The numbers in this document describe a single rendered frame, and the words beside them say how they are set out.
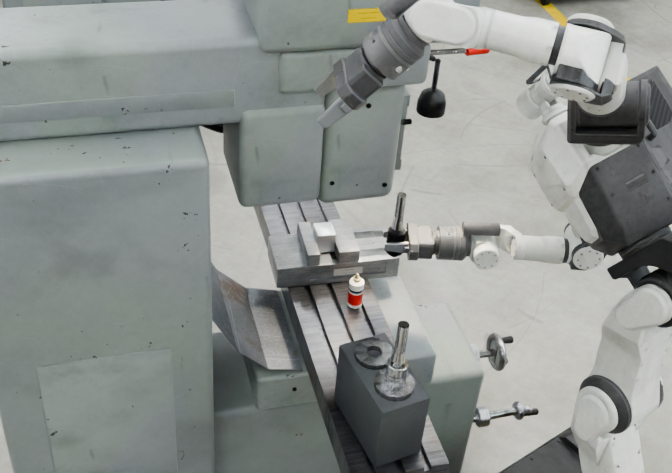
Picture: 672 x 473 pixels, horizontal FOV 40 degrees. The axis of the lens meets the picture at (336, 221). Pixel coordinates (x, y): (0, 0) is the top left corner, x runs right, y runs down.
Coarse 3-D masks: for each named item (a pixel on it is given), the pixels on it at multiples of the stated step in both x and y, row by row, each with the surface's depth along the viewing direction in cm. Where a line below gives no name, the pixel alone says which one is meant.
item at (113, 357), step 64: (192, 128) 193; (0, 192) 175; (64, 192) 179; (128, 192) 183; (192, 192) 187; (0, 256) 184; (64, 256) 188; (128, 256) 193; (192, 256) 197; (0, 320) 194; (64, 320) 199; (128, 320) 204; (192, 320) 209; (0, 384) 205; (64, 384) 210; (128, 384) 215; (192, 384) 221; (64, 448) 223; (128, 448) 229; (192, 448) 236
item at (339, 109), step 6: (336, 102) 156; (342, 102) 156; (330, 108) 157; (336, 108) 157; (342, 108) 156; (348, 108) 156; (324, 114) 158; (330, 114) 158; (336, 114) 158; (342, 114) 158; (318, 120) 159; (324, 120) 158; (330, 120) 158; (336, 120) 159; (324, 126) 159
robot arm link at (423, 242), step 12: (408, 228) 237; (420, 228) 238; (444, 228) 235; (408, 240) 235; (420, 240) 234; (432, 240) 234; (444, 240) 233; (420, 252) 234; (432, 252) 234; (444, 252) 234
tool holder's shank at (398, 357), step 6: (402, 324) 190; (408, 324) 191; (402, 330) 190; (408, 330) 191; (396, 336) 192; (402, 336) 191; (396, 342) 193; (402, 342) 192; (396, 348) 194; (402, 348) 193; (396, 354) 194; (402, 354) 194; (396, 360) 195; (402, 360) 195
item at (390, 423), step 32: (352, 352) 209; (384, 352) 208; (352, 384) 208; (384, 384) 200; (416, 384) 203; (352, 416) 212; (384, 416) 196; (416, 416) 202; (384, 448) 204; (416, 448) 209
